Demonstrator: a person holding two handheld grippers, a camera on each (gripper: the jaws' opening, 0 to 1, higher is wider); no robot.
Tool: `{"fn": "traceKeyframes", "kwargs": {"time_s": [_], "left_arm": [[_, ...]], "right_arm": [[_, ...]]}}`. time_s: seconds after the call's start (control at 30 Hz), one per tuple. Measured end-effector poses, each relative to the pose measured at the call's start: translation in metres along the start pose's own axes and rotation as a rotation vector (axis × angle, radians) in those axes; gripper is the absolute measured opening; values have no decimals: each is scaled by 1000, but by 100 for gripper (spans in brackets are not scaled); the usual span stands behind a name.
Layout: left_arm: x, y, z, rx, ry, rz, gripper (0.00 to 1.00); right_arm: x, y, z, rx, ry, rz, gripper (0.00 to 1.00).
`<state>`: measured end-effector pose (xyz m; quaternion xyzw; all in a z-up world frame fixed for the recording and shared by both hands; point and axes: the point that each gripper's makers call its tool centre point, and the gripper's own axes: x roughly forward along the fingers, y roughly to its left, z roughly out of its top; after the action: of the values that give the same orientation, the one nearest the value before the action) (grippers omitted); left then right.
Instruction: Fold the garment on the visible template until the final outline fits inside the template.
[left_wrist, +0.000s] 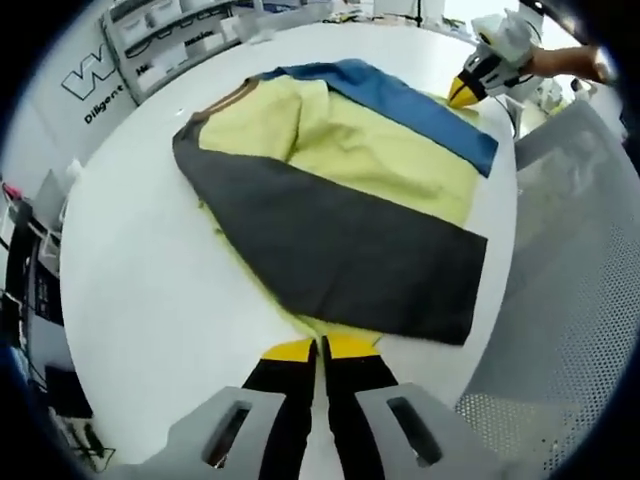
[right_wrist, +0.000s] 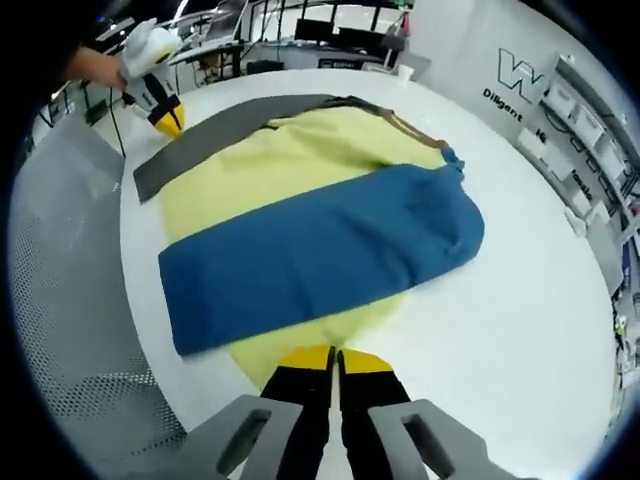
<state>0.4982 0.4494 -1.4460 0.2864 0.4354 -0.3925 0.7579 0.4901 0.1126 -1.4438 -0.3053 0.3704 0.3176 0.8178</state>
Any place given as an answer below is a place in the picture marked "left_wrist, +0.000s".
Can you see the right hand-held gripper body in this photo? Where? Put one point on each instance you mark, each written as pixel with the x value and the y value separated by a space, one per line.
pixel 512 42

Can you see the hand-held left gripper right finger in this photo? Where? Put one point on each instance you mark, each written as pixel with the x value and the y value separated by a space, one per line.
pixel 360 410

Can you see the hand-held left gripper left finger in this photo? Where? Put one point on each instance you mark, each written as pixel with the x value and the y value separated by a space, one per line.
pixel 285 410

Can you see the yellow blue grey garment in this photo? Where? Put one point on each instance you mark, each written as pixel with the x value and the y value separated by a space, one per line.
pixel 360 240

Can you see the white mesh chair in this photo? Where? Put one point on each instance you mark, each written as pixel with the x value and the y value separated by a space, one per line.
pixel 565 300

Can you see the row of white storage bins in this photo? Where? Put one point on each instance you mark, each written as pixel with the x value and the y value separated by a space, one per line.
pixel 170 15

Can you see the metal shelving rack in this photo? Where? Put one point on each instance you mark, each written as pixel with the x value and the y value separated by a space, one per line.
pixel 165 45

